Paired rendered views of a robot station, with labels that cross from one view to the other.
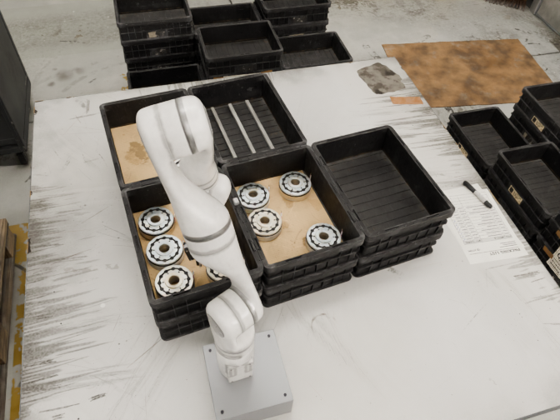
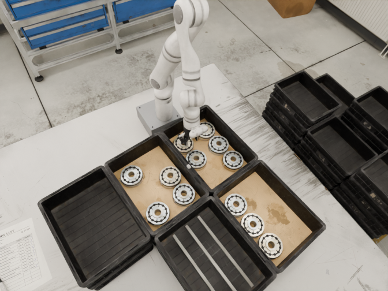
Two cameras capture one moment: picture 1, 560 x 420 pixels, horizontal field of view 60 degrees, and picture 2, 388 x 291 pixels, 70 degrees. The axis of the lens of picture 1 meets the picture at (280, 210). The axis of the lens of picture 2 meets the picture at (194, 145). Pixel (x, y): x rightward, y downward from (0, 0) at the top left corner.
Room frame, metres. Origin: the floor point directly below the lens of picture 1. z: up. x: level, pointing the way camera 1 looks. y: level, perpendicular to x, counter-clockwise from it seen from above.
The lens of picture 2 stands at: (1.42, -0.03, 2.04)
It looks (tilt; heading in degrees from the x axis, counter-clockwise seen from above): 59 degrees down; 162
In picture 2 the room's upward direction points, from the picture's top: 6 degrees clockwise
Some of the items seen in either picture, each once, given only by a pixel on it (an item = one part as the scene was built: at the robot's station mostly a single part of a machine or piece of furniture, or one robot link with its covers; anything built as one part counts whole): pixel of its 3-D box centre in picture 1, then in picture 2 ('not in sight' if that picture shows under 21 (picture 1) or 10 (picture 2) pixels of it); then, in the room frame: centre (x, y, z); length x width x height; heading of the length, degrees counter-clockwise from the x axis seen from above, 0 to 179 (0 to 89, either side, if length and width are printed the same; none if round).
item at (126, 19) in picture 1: (157, 42); not in sight; (2.50, 0.79, 0.37); 0.40 x 0.30 x 0.45; 109
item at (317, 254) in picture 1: (289, 202); (156, 179); (0.91, -0.03, 0.92); 0.40 x 0.30 x 0.02; 25
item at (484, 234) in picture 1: (477, 222); (14, 259); (1.07, -0.69, 0.70); 0.33 x 0.23 x 0.01; 19
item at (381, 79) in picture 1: (380, 77); not in sight; (1.86, -0.40, 0.71); 0.22 x 0.19 x 0.01; 19
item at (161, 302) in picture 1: (188, 230); (208, 145); (0.78, 0.25, 0.92); 0.40 x 0.30 x 0.02; 25
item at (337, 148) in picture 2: not in sight; (330, 155); (0.69, 1.27, 0.31); 0.40 x 0.30 x 0.34; 19
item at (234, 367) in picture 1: (235, 348); (163, 104); (0.47, 0.08, 0.88); 0.09 x 0.09 x 0.17; 23
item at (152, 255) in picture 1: (164, 249); (218, 144); (0.75, 0.31, 0.86); 0.10 x 0.10 x 0.01
